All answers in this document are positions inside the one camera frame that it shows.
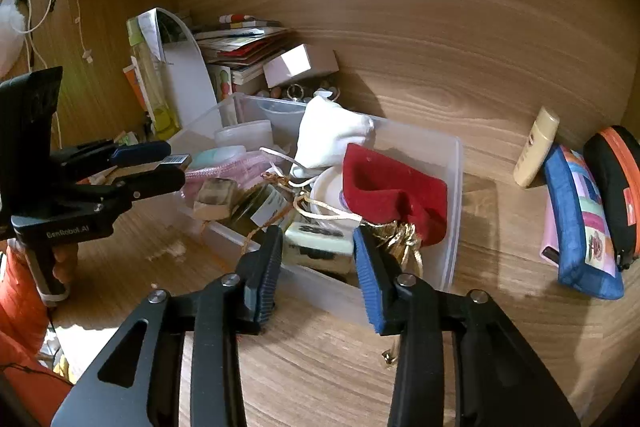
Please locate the round white lidded container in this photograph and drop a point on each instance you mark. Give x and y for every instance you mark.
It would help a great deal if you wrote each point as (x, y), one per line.
(328, 189)

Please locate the white drawstring cloth pouch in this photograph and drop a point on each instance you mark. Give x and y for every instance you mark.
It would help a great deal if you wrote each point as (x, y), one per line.
(324, 133)

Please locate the small white patterned box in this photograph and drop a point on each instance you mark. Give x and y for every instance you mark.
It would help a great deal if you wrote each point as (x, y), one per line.
(318, 248)

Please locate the dark green glass jar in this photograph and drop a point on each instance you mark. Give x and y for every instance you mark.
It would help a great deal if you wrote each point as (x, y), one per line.
(257, 208)

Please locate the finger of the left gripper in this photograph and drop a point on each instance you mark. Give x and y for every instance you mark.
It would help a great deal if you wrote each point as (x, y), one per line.
(145, 184)
(135, 152)

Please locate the light teal tube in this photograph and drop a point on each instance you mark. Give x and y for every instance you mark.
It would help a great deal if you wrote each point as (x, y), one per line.
(216, 156)

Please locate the stack of books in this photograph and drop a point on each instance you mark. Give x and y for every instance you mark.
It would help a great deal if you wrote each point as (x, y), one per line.
(236, 50)

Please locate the pink knitted item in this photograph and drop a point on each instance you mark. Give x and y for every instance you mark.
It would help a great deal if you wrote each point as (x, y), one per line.
(245, 170)

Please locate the white file holder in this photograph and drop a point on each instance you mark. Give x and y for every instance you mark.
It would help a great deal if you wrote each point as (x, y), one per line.
(175, 54)

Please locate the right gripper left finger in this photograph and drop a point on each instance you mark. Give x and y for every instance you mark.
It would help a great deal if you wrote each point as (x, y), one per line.
(135, 378)

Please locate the yellow green bottle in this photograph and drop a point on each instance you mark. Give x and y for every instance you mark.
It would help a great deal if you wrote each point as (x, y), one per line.
(148, 69)

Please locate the white fluffy pompom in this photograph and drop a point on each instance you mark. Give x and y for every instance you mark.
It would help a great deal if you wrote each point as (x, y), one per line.
(12, 25)

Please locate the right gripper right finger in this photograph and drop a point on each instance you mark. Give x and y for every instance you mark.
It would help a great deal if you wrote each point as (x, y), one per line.
(500, 380)

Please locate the red velvet pouch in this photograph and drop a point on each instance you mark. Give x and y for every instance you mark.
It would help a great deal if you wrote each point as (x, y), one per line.
(382, 189)

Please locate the blue patchwork pencil case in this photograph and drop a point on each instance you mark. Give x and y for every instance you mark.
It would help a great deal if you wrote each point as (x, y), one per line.
(586, 254)

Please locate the orange sleeve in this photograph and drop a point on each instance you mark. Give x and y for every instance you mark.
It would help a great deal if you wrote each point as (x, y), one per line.
(24, 322)

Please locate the cream lotion bottle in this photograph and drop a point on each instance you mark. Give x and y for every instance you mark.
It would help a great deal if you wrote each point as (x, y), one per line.
(538, 143)

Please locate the left hand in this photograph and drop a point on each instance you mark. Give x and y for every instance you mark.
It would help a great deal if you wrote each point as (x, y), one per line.
(66, 259)

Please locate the gold drawstring pouch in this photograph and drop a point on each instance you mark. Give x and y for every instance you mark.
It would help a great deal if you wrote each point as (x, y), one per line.
(401, 241)

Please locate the black orange zip case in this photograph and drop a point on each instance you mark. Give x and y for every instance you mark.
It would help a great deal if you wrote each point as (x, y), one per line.
(612, 156)

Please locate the small white cardboard box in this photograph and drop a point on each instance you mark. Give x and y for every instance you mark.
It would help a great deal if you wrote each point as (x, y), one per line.
(299, 63)

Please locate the small tan packet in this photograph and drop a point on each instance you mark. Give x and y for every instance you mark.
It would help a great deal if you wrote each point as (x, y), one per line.
(215, 200)

